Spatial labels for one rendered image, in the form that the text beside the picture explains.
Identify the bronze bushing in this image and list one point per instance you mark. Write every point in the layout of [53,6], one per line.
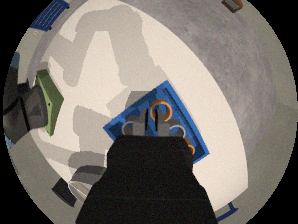
[168,113]
[190,145]

